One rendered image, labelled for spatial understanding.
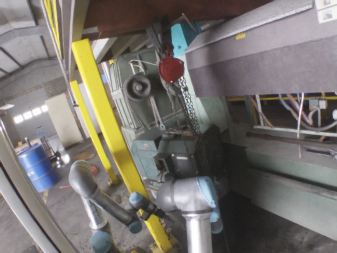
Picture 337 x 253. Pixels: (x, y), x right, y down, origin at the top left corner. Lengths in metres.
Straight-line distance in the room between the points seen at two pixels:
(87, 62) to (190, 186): 0.85
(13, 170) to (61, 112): 6.65
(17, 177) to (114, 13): 0.90
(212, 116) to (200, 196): 1.32
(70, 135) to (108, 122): 6.08
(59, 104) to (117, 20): 6.19
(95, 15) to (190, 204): 0.98
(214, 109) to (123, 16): 1.27
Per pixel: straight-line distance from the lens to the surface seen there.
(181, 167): 1.43
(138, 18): 1.13
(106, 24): 1.06
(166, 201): 0.68
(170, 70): 1.05
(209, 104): 1.90
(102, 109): 1.10
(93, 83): 1.10
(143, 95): 1.98
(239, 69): 1.36
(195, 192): 0.64
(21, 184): 0.49
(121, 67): 2.08
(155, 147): 1.50
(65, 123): 7.11
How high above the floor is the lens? 1.34
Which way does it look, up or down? 14 degrees down
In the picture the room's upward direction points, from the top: 19 degrees counter-clockwise
